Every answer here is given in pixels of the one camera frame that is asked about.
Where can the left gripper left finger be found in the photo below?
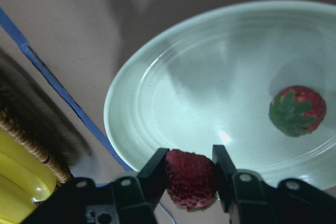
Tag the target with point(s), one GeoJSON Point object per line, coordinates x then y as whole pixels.
{"type": "Point", "coordinates": [136, 195]}

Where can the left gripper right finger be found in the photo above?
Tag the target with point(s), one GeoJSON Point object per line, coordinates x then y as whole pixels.
{"type": "Point", "coordinates": [242, 192]}

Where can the red strawberry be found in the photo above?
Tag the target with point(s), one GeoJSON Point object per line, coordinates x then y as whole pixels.
{"type": "Point", "coordinates": [297, 111]}
{"type": "Point", "coordinates": [190, 180]}

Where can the light green plate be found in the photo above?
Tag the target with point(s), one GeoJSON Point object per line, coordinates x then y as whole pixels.
{"type": "Point", "coordinates": [210, 80]}

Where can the yellow banana bunch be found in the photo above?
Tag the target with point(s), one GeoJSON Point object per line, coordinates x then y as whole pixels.
{"type": "Point", "coordinates": [24, 181]}

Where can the woven wicker basket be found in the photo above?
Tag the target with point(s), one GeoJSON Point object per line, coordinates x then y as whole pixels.
{"type": "Point", "coordinates": [35, 122]}

